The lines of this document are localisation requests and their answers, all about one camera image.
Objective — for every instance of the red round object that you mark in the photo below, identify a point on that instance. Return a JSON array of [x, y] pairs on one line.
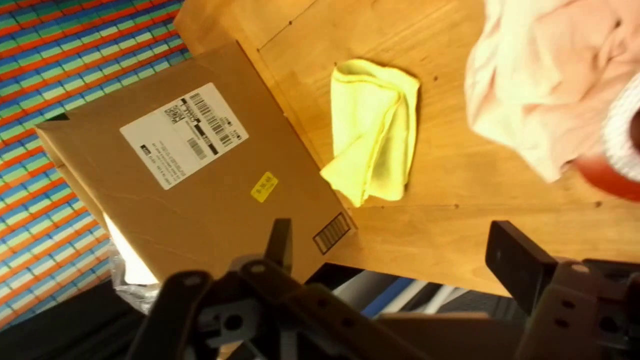
[[612, 180]]

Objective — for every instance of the pale pink cloth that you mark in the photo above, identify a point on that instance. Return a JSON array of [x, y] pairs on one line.
[[546, 72]]

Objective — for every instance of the cardboard box with shipping label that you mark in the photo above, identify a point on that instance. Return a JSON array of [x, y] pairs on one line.
[[200, 200]]

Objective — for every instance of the clear plastic bag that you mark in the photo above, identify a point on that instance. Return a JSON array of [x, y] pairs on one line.
[[130, 266]]

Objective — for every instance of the yellow towel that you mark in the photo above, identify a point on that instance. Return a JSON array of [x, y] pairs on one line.
[[371, 132]]

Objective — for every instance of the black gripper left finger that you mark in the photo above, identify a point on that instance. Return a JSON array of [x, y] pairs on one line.
[[193, 312]]

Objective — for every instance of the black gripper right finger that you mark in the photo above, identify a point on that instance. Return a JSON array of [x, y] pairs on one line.
[[580, 312]]

